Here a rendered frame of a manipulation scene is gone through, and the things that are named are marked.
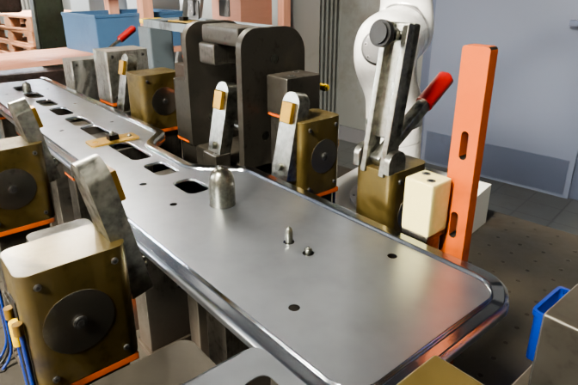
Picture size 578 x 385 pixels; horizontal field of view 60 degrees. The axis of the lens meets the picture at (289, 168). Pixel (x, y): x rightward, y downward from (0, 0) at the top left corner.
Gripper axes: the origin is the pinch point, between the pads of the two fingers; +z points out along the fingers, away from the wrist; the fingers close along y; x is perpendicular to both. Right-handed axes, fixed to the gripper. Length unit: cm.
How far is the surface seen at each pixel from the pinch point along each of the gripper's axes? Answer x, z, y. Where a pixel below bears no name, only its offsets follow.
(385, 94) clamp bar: 64, 5, 30
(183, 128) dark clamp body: 15.4, 20.0, 21.8
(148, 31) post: -24.2, 5.4, 0.6
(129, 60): -3.4, 8.8, 20.3
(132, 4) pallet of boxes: -337, 14, -200
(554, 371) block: 89, 14, 53
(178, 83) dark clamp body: 14.7, 11.3, 21.7
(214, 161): 33.5, 20.4, 29.9
